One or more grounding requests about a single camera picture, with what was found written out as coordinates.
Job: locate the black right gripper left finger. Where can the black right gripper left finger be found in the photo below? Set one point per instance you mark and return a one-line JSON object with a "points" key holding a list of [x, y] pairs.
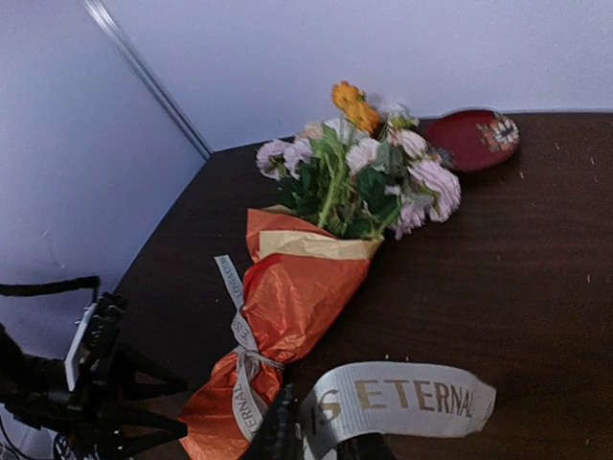
{"points": [[278, 436]]}

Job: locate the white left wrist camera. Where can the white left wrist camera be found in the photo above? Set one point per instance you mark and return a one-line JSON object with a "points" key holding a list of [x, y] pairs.
{"points": [[95, 337]]}

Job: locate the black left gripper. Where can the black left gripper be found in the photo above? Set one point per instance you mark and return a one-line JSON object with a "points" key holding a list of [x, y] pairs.
{"points": [[81, 415]]}

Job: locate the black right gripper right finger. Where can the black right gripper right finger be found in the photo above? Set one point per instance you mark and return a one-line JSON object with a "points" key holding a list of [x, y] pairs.
{"points": [[371, 446]]}

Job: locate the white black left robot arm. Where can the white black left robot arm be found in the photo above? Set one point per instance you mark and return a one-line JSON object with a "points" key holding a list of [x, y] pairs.
{"points": [[16, 371]]}

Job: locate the left aluminium frame post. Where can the left aluminium frame post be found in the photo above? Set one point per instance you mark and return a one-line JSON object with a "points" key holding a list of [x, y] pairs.
{"points": [[98, 11]]}

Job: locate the grey printed ribbon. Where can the grey printed ribbon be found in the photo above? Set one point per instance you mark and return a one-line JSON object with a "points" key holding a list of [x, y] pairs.
{"points": [[375, 397]]}

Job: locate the orange flower bouquet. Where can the orange flower bouquet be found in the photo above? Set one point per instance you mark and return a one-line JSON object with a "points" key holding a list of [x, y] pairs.
{"points": [[344, 183]]}

